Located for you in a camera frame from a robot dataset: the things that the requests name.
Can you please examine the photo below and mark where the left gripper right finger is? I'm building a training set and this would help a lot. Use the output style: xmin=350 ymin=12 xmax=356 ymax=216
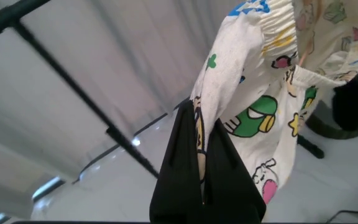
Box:
xmin=203 ymin=118 xmax=267 ymax=223

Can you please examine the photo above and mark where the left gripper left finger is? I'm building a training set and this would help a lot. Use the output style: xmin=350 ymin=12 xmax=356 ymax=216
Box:
xmin=149 ymin=99 xmax=205 ymax=223

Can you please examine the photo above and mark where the cream printed garment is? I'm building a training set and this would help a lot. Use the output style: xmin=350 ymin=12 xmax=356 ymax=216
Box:
xmin=190 ymin=0 xmax=358 ymax=206

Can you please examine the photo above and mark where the black garment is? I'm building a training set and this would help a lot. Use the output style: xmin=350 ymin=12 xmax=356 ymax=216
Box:
xmin=333 ymin=79 xmax=358 ymax=131

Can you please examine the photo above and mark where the white laundry basket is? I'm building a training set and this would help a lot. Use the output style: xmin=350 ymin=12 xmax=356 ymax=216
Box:
xmin=305 ymin=55 xmax=358 ymax=141

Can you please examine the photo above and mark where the pink clothes hanger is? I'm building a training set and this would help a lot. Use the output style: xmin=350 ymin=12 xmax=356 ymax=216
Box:
xmin=298 ymin=30 xmax=313 ymax=68

